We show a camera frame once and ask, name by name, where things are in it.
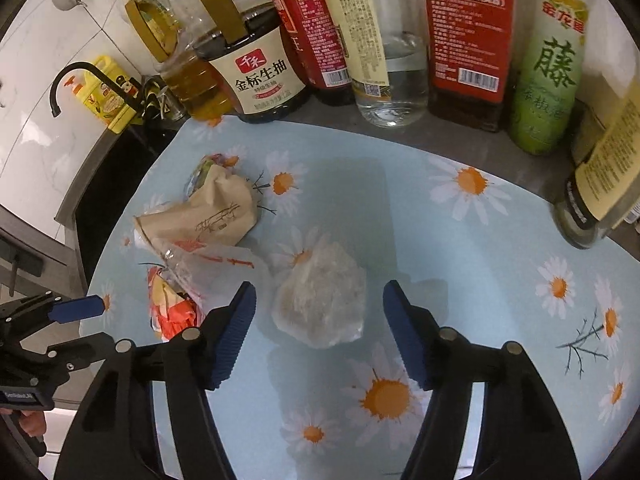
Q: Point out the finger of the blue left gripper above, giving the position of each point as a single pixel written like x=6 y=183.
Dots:
x=77 y=309

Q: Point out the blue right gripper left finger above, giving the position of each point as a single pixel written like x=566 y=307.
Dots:
x=225 y=330

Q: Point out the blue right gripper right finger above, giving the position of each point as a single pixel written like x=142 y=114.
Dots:
x=410 y=344

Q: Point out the clear plastic bag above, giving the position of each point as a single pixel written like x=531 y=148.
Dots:
x=210 y=274

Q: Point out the red snack wrapper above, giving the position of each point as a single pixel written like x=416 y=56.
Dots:
x=172 y=310

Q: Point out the white tissue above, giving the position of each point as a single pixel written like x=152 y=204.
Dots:
x=323 y=301

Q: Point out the brown paper cup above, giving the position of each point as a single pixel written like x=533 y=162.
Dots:
x=222 y=212

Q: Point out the green blue snack packet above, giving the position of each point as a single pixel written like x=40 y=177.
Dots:
x=200 y=173

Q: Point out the person's left hand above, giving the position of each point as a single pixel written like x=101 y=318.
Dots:
x=33 y=423

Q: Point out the daisy print blue tablecloth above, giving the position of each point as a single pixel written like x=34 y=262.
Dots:
x=483 y=255

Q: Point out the yellow dish soap bottle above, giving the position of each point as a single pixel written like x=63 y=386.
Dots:
x=99 y=98

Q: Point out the sesame oil bottle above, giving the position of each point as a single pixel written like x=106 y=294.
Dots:
x=603 y=191

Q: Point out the black yellow glove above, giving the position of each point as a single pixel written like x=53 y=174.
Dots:
x=159 y=103

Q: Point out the dark soy sauce jug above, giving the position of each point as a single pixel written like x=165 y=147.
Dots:
x=254 y=59

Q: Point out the large cooking oil bottle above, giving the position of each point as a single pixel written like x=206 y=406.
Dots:
x=169 y=30

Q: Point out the green pepper oil bottle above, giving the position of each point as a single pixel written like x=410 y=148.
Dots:
x=549 y=75

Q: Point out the clear liquor bottle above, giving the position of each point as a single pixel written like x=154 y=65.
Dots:
x=384 y=43

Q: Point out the red label wine bottle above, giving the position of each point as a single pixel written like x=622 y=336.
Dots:
x=469 y=56

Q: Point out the red label vinegar bottle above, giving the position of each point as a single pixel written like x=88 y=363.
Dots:
x=315 y=38

